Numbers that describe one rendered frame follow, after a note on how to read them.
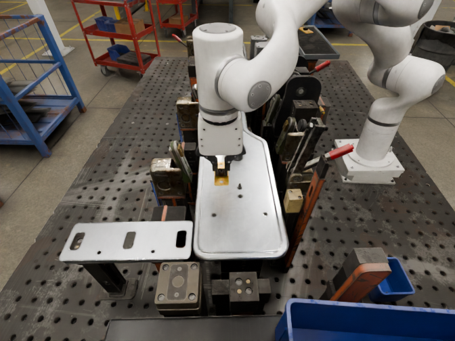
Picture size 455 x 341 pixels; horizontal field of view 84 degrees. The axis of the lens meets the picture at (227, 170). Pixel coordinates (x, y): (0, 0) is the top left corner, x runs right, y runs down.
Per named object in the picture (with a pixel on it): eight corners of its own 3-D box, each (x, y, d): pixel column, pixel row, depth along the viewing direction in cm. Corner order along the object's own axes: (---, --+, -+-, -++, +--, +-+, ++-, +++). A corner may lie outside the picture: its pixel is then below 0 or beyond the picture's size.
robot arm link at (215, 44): (252, 104, 49) (224, 86, 54) (257, 30, 40) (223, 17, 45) (216, 118, 46) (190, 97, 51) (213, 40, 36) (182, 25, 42)
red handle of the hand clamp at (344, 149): (288, 164, 66) (349, 137, 61) (291, 169, 68) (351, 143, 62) (291, 176, 63) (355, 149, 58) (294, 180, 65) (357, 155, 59)
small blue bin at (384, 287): (355, 269, 84) (365, 257, 77) (384, 268, 84) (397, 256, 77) (369, 305, 76) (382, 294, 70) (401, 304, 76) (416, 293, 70)
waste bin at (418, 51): (384, 80, 336) (412, 19, 284) (425, 81, 333) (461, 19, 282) (400, 99, 300) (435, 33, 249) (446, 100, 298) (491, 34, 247)
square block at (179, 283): (183, 315, 74) (160, 260, 49) (210, 314, 74) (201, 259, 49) (179, 348, 68) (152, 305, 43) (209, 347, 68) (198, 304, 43)
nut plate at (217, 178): (214, 162, 68) (214, 159, 68) (227, 162, 69) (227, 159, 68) (214, 185, 63) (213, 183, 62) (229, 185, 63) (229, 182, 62)
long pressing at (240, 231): (208, 43, 153) (208, 40, 152) (246, 43, 153) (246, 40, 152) (190, 261, 56) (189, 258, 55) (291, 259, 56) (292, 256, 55)
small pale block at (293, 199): (268, 258, 87) (286, 189, 61) (278, 257, 87) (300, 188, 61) (270, 267, 84) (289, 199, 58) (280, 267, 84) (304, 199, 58)
